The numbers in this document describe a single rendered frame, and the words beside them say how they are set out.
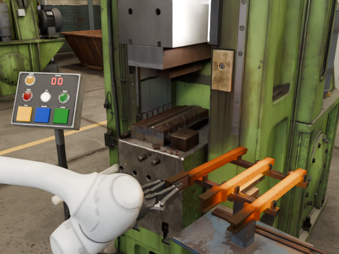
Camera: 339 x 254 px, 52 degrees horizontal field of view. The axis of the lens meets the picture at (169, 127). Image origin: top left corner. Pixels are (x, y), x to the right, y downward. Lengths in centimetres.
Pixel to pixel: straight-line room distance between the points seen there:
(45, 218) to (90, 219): 215
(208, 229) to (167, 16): 85
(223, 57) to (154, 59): 29
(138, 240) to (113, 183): 123
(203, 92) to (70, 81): 72
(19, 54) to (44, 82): 450
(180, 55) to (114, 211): 105
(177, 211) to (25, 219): 155
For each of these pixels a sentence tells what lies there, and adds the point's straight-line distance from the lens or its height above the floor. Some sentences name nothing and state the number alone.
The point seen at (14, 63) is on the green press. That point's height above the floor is 60.
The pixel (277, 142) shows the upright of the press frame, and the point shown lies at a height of 85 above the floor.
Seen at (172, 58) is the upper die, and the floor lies 131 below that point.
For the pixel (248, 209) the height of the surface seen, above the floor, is 102.
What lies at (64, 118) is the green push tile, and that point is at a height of 100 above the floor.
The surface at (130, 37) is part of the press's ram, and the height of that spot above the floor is 140.
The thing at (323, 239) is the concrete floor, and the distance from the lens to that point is 273.
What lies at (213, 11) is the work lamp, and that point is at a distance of 147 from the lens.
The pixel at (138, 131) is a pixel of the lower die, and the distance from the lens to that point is 168.
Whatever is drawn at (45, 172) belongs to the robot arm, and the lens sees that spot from 75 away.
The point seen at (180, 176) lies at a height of 104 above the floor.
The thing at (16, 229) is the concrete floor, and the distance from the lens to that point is 283.
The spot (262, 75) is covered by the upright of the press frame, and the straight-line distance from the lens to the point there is 146.
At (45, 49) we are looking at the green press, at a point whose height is 74.
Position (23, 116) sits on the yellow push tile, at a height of 100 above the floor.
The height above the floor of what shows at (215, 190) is 103.
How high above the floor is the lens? 154
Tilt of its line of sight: 20 degrees down
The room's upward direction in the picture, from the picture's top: straight up
